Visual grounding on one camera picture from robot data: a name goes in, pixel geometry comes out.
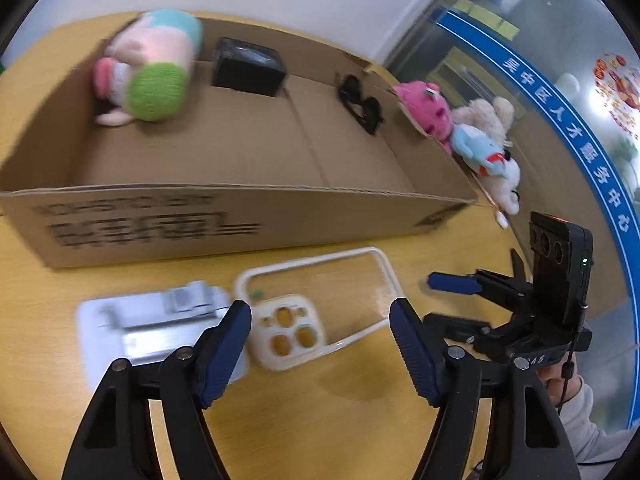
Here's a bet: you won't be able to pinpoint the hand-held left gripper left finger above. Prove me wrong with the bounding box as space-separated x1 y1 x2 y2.
61 300 252 480

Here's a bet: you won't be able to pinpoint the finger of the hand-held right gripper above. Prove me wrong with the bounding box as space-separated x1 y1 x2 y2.
422 312 495 347
429 247 538 311

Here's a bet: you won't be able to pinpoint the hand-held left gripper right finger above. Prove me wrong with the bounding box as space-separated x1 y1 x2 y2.
389 297 583 480

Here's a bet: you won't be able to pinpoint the clear white phone case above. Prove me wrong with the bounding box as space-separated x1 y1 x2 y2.
233 246 406 372

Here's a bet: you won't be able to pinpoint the white charger device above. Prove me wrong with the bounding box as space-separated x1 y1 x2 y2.
75 280 251 386

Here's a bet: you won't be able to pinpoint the cardboard box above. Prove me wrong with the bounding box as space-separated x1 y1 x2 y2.
0 12 481 269

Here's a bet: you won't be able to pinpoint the person's right forearm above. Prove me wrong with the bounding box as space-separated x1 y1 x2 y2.
555 375 636 466

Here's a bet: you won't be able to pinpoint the person's right hand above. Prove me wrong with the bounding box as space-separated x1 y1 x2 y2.
540 358 581 407

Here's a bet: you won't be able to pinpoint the white plush toy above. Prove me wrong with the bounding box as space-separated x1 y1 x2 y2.
477 157 522 228

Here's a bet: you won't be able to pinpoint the blue plush toy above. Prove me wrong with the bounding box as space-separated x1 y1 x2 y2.
450 122 506 177

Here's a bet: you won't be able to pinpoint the glass partition blue band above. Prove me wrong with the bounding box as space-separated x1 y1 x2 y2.
385 0 640 431

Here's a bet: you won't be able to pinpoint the beige plush bear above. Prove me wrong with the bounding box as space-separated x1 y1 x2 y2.
452 96 516 153

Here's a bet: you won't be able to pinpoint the pink cat plush toy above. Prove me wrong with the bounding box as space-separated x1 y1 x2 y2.
392 80 456 156

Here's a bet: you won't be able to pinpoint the black sunglasses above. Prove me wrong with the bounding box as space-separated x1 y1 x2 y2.
336 74 386 137

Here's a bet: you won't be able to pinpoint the red window decal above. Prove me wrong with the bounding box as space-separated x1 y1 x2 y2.
592 52 640 141

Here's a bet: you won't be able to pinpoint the black power adapter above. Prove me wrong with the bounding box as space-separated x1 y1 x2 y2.
210 36 288 98

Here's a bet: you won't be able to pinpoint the pink teal plush toy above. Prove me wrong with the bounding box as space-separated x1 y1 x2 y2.
92 8 204 127

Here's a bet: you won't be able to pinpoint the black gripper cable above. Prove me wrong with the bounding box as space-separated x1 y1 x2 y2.
555 300 621 466

